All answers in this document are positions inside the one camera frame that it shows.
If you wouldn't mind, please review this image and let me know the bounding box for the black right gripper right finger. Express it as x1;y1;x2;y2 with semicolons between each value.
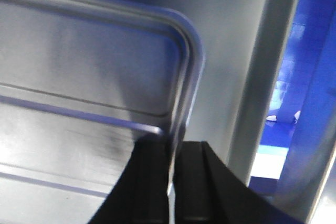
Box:
174;141;298;223

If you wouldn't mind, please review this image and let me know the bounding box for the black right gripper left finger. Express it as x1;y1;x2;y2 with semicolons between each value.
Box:
89;134;169;223

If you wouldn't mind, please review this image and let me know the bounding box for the silver ribbed metal tray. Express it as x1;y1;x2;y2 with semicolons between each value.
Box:
1;0;205;223

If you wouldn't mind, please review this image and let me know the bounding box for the grey plastic tray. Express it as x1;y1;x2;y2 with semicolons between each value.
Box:
0;0;307;190

